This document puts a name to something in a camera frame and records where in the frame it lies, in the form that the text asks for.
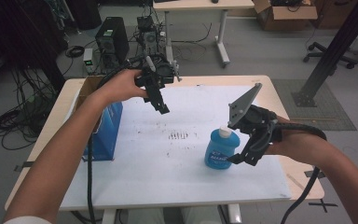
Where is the person's white sleeve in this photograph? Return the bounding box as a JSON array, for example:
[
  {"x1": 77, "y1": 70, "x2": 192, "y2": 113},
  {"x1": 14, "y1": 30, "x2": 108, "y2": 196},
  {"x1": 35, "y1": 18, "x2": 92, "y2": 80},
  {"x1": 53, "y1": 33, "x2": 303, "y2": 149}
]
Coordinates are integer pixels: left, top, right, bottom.
[{"x1": 3, "y1": 216, "x2": 53, "y2": 224}]

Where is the bundle of black floor cables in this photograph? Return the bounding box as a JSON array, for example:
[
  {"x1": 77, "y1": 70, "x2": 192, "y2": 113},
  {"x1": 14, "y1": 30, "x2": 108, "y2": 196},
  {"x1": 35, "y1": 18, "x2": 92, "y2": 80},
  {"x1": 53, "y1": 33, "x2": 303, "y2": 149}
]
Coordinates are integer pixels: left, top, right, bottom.
[{"x1": 0, "y1": 66, "x2": 59, "y2": 151}]

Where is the open frame computer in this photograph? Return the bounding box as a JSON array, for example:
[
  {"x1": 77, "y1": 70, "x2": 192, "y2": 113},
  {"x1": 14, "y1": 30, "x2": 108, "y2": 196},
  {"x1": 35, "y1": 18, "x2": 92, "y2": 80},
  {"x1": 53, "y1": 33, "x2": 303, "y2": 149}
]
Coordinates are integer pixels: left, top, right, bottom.
[{"x1": 136, "y1": 15, "x2": 160, "y2": 52}]

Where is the white table mat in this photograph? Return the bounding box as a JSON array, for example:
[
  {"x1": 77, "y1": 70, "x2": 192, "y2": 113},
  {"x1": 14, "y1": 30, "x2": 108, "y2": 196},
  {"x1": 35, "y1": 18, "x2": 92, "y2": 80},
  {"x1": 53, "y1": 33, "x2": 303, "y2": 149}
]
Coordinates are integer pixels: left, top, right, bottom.
[{"x1": 60, "y1": 84, "x2": 294, "y2": 212}]

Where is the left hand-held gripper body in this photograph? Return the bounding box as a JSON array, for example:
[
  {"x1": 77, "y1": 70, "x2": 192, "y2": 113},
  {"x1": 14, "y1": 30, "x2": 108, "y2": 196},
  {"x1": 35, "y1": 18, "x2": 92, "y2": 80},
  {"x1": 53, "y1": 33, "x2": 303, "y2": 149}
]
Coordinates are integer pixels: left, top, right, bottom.
[{"x1": 134, "y1": 54, "x2": 182, "y2": 105}]

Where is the black computer tower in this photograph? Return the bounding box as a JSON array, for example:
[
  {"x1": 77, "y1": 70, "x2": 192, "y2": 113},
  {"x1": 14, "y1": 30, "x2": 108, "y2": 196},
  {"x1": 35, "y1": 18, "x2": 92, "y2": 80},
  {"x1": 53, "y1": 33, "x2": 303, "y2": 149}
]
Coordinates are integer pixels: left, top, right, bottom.
[{"x1": 94, "y1": 16, "x2": 131, "y2": 69}]

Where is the black metal post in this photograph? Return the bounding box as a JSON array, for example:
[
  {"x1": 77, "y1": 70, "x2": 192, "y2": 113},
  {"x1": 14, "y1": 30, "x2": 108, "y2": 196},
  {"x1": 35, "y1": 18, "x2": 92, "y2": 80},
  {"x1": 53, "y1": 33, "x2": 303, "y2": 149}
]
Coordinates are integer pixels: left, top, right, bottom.
[{"x1": 291, "y1": 0, "x2": 358, "y2": 108}]

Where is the blue bottle with white cap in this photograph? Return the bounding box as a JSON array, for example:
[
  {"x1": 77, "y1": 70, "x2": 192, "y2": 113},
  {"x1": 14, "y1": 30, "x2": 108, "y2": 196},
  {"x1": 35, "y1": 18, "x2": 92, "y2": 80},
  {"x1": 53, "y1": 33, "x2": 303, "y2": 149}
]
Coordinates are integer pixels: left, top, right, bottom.
[{"x1": 203, "y1": 125, "x2": 241, "y2": 171}]

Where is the black office chair base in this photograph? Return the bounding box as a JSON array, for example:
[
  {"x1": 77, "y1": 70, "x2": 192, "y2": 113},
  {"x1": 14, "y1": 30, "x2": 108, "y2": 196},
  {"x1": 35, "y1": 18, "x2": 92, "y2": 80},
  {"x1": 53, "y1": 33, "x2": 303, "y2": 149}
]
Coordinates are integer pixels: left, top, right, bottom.
[{"x1": 303, "y1": 41, "x2": 358, "y2": 70}]

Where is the black curtain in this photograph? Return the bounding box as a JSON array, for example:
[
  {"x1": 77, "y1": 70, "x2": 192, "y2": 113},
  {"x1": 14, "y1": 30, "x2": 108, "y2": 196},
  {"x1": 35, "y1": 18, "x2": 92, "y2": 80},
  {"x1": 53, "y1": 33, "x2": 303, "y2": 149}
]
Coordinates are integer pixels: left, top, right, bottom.
[{"x1": 0, "y1": 0, "x2": 68, "y2": 92}]

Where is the person's right hand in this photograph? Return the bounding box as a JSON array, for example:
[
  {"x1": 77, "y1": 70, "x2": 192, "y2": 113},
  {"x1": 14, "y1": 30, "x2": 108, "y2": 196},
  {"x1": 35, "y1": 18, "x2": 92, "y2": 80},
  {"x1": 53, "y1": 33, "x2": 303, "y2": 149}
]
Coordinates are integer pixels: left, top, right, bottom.
[{"x1": 264, "y1": 115, "x2": 323, "y2": 166}]

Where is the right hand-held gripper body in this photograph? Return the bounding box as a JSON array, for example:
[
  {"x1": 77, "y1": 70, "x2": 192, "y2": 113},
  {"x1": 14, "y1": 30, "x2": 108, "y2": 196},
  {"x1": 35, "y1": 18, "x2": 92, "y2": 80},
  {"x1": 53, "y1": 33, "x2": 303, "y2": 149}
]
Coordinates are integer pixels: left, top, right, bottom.
[{"x1": 227, "y1": 82, "x2": 283, "y2": 157}]

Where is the white desk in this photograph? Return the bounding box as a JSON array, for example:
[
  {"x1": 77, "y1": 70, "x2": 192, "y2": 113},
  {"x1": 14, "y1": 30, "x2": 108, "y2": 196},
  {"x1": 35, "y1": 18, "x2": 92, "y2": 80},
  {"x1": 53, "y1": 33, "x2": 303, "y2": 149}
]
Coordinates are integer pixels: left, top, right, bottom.
[{"x1": 152, "y1": 0, "x2": 255, "y2": 68}]

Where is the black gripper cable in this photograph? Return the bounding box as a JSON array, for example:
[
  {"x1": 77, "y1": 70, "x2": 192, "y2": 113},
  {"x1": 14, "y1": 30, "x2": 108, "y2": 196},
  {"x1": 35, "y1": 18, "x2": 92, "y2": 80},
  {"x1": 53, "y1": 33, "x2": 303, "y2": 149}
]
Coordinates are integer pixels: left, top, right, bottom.
[
  {"x1": 86, "y1": 55, "x2": 146, "y2": 224},
  {"x1": 274, "y1": 121, "x2": 328, "y2": 224}
]

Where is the blue cardboard box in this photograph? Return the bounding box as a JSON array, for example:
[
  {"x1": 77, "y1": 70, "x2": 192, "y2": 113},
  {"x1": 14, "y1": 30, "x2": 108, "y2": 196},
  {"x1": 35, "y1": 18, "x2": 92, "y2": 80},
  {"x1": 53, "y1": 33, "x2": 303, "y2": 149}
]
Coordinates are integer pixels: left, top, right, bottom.
[{"x1": 74, "y1": 76, "x2": 124, "y2": 162}]

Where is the person's left hand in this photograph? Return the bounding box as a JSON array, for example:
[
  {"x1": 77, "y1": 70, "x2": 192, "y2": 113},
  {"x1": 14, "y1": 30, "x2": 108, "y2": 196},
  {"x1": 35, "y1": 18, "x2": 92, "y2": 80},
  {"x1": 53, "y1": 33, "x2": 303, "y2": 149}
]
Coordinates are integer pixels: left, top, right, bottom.
[{"x1": 96, "y1": 68, "x2": 148, "y2": 105}]

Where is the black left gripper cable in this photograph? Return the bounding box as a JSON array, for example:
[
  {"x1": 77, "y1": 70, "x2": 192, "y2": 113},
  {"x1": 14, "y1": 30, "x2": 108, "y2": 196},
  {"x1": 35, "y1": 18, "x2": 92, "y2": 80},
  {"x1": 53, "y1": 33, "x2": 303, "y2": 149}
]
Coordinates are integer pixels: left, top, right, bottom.
[{"x1": 86, "y1": 55, "x2": 146, "y2": 224}]

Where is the grey floor mat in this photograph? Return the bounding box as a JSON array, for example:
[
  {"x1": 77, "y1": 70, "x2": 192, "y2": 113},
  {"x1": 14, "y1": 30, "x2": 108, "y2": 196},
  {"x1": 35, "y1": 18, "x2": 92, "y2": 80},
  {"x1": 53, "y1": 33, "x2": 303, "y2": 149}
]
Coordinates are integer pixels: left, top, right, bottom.
[{"x1": 271, "y1": 78, "x2": 358, "y2": 132}]

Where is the coiled black cable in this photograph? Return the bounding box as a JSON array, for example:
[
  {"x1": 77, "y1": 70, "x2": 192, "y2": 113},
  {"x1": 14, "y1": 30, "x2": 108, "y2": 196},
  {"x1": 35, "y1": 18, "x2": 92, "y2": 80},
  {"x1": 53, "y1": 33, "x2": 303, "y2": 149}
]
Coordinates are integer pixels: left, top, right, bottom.
[{"x1": 64, "y1": 45, "x2": 86, "y2": 59}]

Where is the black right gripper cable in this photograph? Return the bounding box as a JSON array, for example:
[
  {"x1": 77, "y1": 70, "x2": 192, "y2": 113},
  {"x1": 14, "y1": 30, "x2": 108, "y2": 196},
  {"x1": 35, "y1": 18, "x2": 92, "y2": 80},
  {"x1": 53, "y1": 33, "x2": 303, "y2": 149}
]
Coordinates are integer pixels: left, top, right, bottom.
[{"x1": 274, "y1": 121, "x2": 328, "y2": 224}]

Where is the small grey box green light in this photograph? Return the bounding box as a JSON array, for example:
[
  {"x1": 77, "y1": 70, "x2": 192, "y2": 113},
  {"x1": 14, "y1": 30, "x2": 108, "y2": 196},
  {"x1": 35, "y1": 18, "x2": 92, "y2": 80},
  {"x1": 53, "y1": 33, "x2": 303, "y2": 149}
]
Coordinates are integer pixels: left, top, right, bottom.
[{"x1": 82, "y1": 48, "x2": 94, "y2": 75}]

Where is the open brown cardboard box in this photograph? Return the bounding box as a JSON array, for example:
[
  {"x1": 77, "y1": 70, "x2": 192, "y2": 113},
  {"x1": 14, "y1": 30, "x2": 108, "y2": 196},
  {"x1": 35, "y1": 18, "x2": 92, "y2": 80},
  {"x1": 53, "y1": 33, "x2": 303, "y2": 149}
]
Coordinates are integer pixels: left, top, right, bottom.
[{"x1": 252, "y1": 0, "x2": 319, "y2": 32}]

